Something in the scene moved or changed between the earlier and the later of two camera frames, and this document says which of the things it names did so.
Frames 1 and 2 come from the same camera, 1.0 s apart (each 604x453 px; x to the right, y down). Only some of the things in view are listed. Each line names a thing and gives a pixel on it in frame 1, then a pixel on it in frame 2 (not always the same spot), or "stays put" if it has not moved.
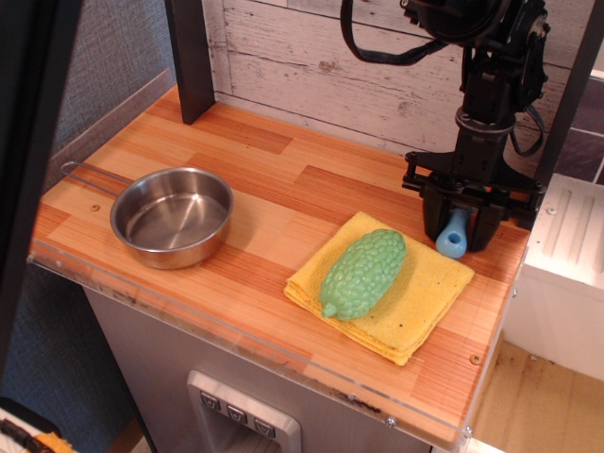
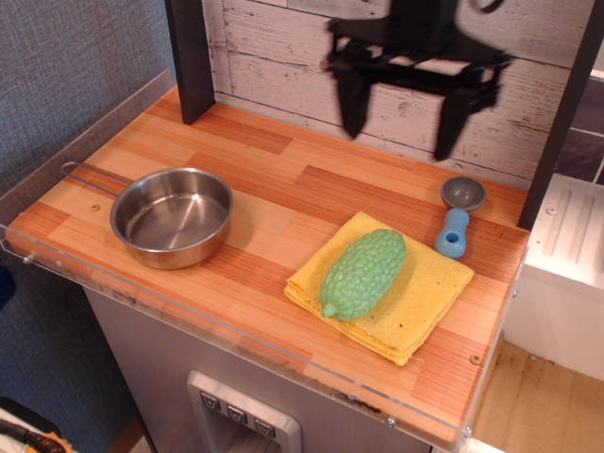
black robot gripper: [478, 164] -> [421, 44]
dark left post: [191, 51] stays put
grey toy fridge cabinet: [196, 394] stays put
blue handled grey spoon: [453, 240] stays put
